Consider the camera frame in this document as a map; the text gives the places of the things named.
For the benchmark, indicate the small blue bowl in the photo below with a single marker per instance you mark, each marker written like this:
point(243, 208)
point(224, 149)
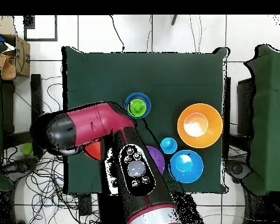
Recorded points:
point(148, 102)

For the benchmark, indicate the orange bowl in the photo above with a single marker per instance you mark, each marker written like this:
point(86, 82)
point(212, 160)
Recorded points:
point(94, 150)

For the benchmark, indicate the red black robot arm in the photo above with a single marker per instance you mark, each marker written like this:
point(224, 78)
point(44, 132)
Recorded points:
point(95, 123)

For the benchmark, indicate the blue cup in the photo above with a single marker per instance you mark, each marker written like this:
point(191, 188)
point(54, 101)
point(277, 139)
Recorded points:
point(168, 145)

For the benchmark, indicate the purple bowl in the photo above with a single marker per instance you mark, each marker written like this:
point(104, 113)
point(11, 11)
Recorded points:
point(157, 158)

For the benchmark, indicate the dark green tablecloth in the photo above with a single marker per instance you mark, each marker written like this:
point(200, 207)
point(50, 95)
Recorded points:
point(142, 74)

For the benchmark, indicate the large blue bowl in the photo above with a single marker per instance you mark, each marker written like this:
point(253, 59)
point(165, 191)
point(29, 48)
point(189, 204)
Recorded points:
point(191, 175)

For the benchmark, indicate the large yellow bowl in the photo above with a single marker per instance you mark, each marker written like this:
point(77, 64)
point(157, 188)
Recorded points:
point(212, 137)

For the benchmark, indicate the black box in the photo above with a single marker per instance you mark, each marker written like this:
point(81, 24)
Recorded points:
point(245, 105)

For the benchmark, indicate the dark grey caster foot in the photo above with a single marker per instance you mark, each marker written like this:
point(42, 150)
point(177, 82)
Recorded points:
point(21, 166)
point(237, 169)

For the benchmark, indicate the dark grey rod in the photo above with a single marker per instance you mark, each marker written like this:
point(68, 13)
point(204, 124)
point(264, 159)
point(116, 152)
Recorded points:
point(174, 19)

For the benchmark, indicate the light green plastic cup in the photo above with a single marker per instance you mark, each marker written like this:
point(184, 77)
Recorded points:
point(26, 148)

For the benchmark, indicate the cardboard box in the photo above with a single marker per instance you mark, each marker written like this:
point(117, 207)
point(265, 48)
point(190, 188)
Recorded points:
point(23, 58)

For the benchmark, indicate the brown paper bag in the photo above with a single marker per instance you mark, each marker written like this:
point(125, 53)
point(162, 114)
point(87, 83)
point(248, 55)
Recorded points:
point(7, 70)

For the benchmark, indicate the black metal frame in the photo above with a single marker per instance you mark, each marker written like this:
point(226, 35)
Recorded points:
point(36, 93)

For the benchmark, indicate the grey square frame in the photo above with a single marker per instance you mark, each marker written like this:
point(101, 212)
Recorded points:
point(29, 23)

